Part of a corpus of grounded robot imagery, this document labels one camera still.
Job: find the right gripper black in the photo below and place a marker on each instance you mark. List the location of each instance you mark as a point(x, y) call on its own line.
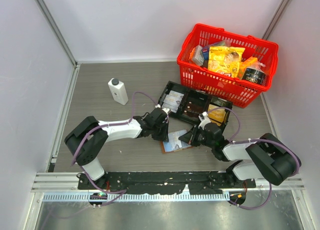
point(189, 136)

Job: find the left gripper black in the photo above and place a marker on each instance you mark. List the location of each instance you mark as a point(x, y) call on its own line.
point(164, 136)

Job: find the white gold VIP card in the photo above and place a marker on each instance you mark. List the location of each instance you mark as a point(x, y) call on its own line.
point(174, 141)

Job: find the brown leather card holder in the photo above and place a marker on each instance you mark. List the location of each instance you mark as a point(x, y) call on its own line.
point(165, 147)

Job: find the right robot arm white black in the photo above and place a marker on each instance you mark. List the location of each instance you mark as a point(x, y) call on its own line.
point(265, 157)

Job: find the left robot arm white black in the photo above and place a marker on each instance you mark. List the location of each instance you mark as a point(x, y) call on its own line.
point(87, 139)

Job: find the white cards stack in tray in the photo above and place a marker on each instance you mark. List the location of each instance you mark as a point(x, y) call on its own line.
point(172, 101)

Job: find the brown cards stack in tray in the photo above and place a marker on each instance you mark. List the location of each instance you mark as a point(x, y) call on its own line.
point(193, 110)

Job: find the yellow cards stack in tray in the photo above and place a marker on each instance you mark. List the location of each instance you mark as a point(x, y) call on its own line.
point(216, 116)

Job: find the black compartment tray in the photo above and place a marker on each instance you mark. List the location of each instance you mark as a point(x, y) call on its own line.
point(197, 97)

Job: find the white bottle grey cap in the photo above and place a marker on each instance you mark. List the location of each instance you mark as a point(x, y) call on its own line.
point(118, 91)

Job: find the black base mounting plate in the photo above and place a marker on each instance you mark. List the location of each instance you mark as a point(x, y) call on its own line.
point(170, 183)

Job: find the grey carton box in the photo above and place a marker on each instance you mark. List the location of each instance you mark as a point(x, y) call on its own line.
point(196, 56)

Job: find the yellow snack bag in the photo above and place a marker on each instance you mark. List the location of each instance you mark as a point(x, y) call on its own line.
point(225, 60)

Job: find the red plastic shopping basket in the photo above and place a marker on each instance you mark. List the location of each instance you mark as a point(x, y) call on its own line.
point(240, 92)

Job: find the black round can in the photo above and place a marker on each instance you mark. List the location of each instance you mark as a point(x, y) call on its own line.
point(253, 75)

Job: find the orange snack packet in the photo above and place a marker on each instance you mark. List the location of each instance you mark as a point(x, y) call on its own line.
point(247, 63)

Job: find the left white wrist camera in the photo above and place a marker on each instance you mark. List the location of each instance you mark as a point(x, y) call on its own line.
point(166, 110)

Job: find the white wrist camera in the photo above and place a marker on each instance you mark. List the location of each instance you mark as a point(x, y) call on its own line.
point(204, 120)
point(166, 110)

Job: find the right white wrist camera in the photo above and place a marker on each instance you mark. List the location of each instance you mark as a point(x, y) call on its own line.
point(204, 120)

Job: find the white slotted cable duct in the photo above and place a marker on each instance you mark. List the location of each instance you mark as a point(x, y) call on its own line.
point(90, 197)

